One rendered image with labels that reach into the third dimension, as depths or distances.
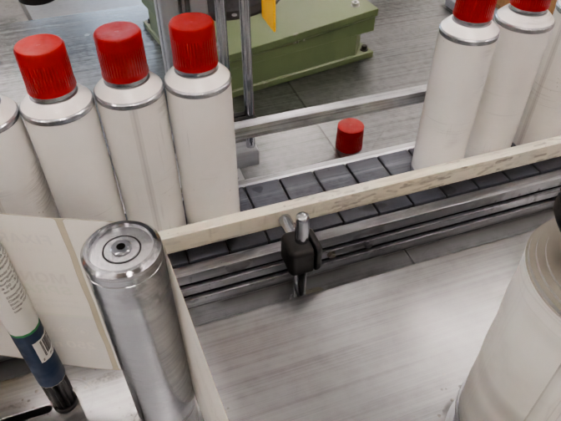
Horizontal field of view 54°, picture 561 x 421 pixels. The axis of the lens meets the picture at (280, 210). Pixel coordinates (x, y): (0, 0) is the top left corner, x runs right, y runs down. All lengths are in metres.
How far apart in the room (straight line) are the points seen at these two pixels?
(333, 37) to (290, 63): 0.08
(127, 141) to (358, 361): 0.24
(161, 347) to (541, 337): 0.19
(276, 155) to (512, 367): 0.46
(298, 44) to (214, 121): 0.41
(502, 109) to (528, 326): 0.34
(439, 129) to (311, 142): 0.21
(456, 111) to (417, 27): 0.50
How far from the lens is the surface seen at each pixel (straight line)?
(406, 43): 0.98
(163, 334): 0.30
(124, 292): 0.27
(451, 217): 0.60
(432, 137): 0.57
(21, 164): 0.45
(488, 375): 0.34
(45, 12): 1.14
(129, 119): 0.43
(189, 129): 0.44
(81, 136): 0.43
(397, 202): 0.57
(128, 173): 0.46
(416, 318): 0.48
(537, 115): 0.65
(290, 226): 0.49
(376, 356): 0.45
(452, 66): 0.53
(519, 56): 0.57
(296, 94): 0.82
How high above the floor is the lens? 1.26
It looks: 44 degrees down
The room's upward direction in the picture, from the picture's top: straight up
